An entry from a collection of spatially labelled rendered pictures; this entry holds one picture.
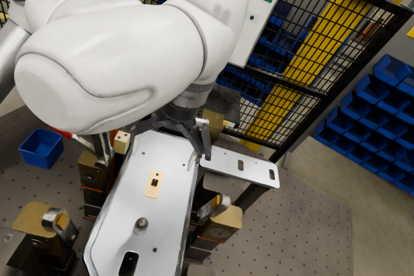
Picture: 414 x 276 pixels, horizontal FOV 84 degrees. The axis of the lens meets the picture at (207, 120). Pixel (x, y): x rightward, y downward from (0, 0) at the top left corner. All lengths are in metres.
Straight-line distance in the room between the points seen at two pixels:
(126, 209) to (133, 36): 0.51
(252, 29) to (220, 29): 0.65
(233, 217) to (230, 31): 0.49
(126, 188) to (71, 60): 0.52
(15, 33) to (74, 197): 0.56
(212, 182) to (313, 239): 0.64
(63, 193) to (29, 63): 0.84
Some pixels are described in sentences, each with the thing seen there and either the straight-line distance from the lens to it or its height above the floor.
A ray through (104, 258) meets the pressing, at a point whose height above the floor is 1.00.
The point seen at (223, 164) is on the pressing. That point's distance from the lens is 0.80.
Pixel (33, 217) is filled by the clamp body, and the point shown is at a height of 1.07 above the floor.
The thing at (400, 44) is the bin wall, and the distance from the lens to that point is 2.06.
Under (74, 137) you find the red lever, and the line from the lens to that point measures 0.63.
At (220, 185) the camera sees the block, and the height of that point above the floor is 0.98.
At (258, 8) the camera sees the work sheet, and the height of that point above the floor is 1.38.
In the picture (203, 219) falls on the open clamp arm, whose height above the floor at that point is 1.02.
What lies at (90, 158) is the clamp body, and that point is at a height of 1.05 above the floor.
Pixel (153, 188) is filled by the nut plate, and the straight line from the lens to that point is 0.69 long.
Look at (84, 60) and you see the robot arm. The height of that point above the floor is 1.50.
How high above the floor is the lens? 1.61
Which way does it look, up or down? 42 degrees down
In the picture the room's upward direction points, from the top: 25 degrees clockwise
